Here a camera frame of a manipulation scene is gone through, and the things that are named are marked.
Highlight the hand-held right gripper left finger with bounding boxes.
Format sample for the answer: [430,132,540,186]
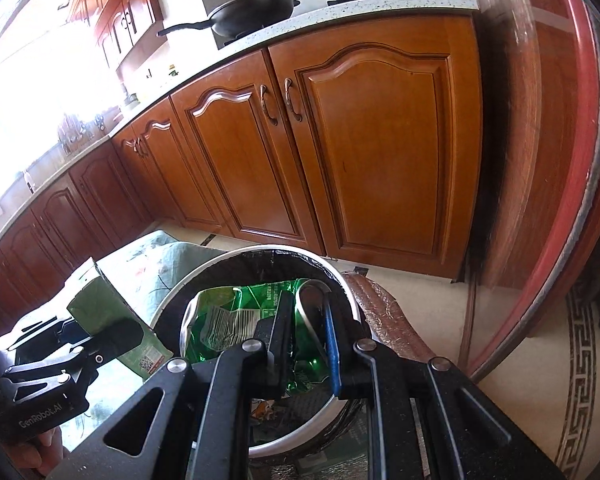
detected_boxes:
[55,292,296,480]

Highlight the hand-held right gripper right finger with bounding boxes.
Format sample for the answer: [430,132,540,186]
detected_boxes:
[321,290,568,480]

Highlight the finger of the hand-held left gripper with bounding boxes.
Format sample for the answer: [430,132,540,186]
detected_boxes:
[5,315,75,355]
[60,317,146,365]

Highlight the green milk carton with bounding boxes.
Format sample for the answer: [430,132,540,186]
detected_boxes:
[66,257,176,378]

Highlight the green foil snack wrapper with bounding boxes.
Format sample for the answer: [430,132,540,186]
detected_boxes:
[185,280,341,401]

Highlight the white trash bin black liner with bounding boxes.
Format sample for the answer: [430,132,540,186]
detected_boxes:
[149,244,371,463]

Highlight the person's left hand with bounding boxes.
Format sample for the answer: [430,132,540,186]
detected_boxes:
[0,425,66,480]

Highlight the brown patterned mat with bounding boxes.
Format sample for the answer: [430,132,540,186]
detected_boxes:
[340,270,426,361]

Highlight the light blue floral tablecloth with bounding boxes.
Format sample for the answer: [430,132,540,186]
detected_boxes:
[0,230,216,461]

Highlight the metal utensil rack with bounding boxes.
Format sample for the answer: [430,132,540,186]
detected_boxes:
[55,112,108,156]

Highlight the wooden kitchen base cabinets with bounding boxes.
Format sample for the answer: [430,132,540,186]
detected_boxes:
[0,12,483,321]

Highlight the red framed glass door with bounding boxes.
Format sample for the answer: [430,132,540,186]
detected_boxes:
[460,0,600,381]

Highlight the black wok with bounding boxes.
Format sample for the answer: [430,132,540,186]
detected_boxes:
[156,0,301,41]

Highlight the wooden wall cabinets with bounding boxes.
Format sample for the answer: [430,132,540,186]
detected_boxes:
[67,0,163,68]

